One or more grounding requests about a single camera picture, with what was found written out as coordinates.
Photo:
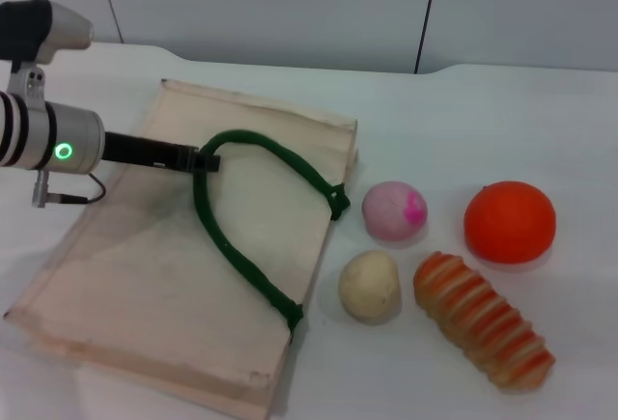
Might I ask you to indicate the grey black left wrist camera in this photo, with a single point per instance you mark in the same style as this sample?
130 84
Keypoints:
43 29

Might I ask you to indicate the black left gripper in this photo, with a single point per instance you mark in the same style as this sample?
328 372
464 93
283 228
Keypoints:
140 152

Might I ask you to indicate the long orange striped bread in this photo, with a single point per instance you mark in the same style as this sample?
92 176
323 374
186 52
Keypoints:
478 316

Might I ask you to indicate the beige round egg yolk pastry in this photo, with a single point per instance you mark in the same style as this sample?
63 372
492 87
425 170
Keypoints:
369 289

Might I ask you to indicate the round orange fruit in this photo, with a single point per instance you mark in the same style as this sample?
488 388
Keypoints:
509 222

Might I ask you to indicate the pink round pastry magenta mark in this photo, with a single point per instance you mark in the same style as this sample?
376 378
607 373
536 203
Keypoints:
388 212

